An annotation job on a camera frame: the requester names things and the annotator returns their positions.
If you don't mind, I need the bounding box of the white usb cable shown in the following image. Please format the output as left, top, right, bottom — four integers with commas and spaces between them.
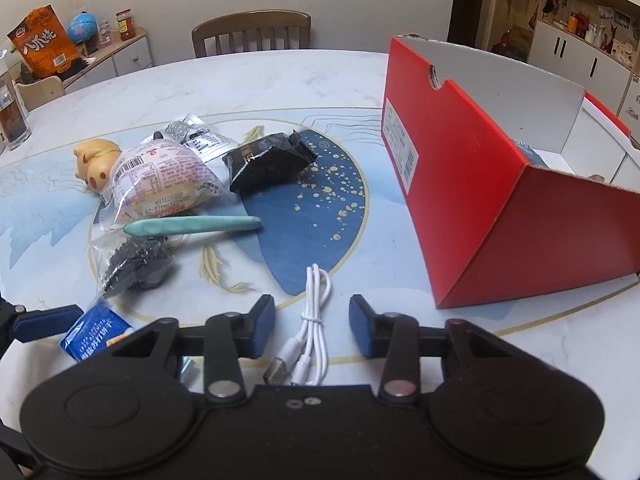
263, 263, 332, 387

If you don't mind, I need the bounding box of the red sauce jar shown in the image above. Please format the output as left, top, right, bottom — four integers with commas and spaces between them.
116, 8, 137, 42

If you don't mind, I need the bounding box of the teal silicone stick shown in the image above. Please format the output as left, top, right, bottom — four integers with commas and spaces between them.
123, 215, 263, 237

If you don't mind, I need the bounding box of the light wooden chair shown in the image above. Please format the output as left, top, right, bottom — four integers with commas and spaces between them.
17, 76, 66, 112

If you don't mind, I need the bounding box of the dark wooden door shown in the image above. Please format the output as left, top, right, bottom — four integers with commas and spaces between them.
447, 0, 493, 51

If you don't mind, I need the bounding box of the white lower cabinet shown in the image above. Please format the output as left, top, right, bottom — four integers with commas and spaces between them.
527, 20, 633, 111

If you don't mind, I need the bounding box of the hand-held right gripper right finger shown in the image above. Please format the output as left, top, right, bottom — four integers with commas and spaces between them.
348, 294, 506, 403

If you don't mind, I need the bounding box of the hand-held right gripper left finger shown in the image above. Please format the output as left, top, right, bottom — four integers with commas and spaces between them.
111, 295, 277, 404

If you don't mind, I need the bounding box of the clear packet with round bun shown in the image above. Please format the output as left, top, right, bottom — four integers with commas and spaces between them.
95, 140, 223, 228

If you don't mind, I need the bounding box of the orange snack bag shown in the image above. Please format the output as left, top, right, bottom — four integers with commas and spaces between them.
7, 5, 87, 80

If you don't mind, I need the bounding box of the white sideboard cabinet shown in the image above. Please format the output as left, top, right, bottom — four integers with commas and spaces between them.
60, 27, 153, 93

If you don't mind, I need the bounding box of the red cardboard box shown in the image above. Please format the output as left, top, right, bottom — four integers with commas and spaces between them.
381, 35, 640, 309

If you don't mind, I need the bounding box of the silver foil packet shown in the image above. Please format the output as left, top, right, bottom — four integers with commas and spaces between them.
152, 114, 241, 163

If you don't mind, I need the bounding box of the tan pig toy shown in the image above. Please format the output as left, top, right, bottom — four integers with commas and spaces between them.
73, 138, 123, 195

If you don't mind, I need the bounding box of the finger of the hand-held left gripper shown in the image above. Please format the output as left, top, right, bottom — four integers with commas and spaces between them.
0, 297, 84, 358

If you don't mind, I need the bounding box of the small blue globe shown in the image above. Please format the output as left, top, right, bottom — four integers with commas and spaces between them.
67, 10, 97, 46

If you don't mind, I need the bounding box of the white marble desktop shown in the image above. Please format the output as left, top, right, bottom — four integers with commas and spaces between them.
0, 49, 640, 480

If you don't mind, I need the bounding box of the clear packet of black snack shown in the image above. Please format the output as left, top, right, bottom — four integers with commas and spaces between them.
90, 235, 176, 300

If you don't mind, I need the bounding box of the brown wooden chair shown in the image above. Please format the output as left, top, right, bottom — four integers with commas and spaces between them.
191, 10, 312, 59

